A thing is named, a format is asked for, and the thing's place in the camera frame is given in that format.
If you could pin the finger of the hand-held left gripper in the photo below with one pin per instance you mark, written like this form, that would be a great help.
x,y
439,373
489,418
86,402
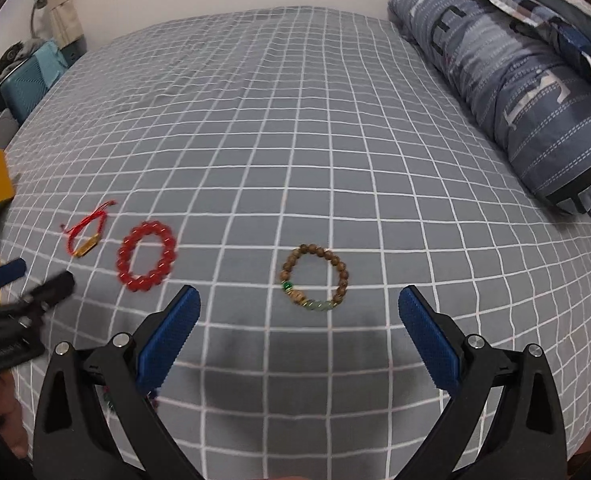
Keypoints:
x,y
5,272
50,291

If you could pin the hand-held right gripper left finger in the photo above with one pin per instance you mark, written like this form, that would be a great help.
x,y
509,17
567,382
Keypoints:
x,y
168,345

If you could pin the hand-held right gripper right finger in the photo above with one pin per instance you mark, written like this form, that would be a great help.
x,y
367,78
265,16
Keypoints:
x,y
430,345

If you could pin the teal suitcase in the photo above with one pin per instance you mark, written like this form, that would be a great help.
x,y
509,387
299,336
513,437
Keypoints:
x,y
30,80

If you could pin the black bag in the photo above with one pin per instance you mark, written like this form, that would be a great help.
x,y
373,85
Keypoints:
x,y
13,55

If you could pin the bed with grey checked sheet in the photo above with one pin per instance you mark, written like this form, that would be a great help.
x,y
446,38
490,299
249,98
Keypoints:
x,y
275,135

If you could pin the beige curtain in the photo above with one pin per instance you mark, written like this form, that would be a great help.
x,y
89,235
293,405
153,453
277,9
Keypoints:
x,y
65,10

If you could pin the grey pillow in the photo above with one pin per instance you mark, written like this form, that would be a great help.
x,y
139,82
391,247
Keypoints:
x,y
500,60

